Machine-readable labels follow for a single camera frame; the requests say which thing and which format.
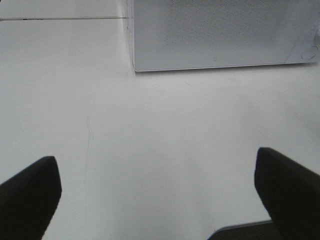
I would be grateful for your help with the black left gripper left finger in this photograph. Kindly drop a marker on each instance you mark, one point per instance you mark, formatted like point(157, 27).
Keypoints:
point(29, 199)

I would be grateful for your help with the white microwave oven body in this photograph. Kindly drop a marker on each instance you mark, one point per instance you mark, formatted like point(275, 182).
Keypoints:
point(308, 37)

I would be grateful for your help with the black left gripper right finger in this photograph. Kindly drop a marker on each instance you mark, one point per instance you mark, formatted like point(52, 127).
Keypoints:
point(290, 193)

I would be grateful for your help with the white round door-release button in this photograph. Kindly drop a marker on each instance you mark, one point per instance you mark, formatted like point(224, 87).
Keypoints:
point(310, 53)

